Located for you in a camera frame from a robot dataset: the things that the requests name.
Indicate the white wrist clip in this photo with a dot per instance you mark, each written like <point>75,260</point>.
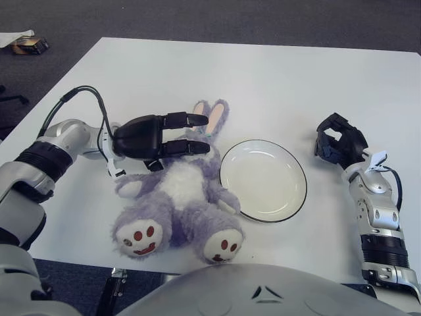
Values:
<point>115,171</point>
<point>376,159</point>

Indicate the black metal stand frame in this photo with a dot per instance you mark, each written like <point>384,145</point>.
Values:
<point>117,274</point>

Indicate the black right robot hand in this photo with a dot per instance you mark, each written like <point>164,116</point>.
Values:
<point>348,145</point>

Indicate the black chair leg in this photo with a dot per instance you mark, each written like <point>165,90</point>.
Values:
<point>13,98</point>

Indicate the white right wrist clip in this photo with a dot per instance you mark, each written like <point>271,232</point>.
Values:
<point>376,159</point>

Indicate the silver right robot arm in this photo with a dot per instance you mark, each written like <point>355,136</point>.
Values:
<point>378,214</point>

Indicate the silver robot torso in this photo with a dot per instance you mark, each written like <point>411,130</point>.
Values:
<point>263,296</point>

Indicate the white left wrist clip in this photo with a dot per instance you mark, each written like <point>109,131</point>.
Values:
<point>115,171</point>

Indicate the white plate black rim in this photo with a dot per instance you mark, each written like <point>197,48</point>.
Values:
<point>263,181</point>

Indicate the white cloth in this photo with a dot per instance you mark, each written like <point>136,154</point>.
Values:
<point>10,37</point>

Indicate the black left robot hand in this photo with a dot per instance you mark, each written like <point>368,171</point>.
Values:
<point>138,135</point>

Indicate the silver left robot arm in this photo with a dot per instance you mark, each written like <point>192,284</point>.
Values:
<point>33,171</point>

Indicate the brown cardboard box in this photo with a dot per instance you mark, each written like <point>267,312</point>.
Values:
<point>31,46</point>

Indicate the purple plush bunny doll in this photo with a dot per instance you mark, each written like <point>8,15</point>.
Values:
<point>187,197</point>

